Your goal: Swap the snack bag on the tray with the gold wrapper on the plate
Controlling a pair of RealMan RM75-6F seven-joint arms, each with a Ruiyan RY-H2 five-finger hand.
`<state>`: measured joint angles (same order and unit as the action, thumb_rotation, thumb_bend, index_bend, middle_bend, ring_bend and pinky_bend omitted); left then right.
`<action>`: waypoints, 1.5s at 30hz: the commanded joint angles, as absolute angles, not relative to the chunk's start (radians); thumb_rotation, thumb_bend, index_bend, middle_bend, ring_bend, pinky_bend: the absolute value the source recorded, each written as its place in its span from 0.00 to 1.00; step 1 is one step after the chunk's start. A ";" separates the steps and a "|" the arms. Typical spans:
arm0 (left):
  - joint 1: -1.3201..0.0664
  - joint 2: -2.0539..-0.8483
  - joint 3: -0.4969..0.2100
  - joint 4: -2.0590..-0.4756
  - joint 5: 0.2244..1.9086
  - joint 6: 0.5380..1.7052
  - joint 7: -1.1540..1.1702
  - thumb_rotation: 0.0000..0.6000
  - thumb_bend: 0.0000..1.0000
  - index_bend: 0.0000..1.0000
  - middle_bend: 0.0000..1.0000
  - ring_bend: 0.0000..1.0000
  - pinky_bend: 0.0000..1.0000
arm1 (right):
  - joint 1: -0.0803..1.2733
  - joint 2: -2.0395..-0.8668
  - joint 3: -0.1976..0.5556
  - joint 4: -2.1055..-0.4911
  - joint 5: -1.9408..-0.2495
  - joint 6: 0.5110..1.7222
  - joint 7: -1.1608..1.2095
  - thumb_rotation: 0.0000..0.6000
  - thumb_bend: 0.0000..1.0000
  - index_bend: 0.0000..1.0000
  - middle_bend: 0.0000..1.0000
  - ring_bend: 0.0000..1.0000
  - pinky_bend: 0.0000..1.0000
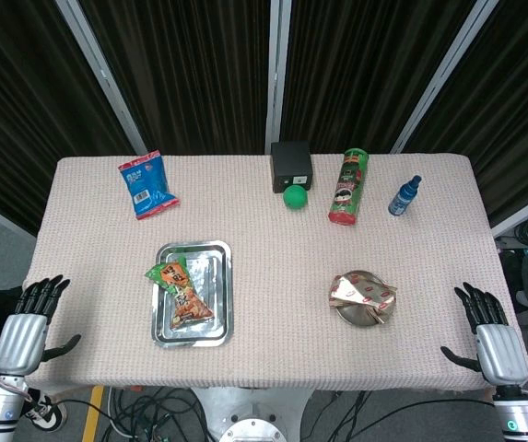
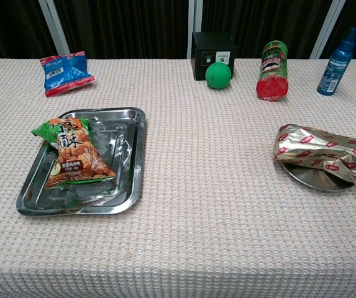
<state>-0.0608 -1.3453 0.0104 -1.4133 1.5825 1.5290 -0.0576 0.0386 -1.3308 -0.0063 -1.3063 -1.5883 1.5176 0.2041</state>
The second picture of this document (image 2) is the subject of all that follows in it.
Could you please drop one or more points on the black cardboard box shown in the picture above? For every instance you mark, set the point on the black cardboard box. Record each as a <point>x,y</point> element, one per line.
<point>212,43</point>

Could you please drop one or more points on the gold foil snack bag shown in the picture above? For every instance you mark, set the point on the gold foil snack bag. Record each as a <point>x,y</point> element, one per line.
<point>314,146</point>

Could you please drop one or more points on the orange green snack bag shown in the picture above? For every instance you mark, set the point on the orange green snack bag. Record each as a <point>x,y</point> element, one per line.
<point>78,155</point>

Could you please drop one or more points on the blue spray bottle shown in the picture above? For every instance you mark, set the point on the blue spray bottle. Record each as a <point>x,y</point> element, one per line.
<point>333,71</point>

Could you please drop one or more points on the green ball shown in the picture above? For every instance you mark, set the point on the green ball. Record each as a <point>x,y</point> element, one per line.
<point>217,76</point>

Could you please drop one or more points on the green chips can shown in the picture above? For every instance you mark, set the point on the green chips can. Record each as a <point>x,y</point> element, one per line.
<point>272,68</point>

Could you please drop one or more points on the white partition post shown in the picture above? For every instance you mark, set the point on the white partition post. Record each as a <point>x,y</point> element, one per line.
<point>194,15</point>
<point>55,25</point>
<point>326,28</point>

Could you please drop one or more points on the blue red snack bag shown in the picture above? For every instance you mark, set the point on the blue red snack bag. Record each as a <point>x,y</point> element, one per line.
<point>66,73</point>

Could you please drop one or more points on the rectangular steel tray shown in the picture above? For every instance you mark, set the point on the rectangular steel tray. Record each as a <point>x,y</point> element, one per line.
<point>123,149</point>

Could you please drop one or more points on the pink woven tablecloth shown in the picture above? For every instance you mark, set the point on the pink woven tablecloth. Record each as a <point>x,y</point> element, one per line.
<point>196,223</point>

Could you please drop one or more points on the small metal bowl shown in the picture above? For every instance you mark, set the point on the small metal bowl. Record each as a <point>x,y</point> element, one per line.
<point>314,179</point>

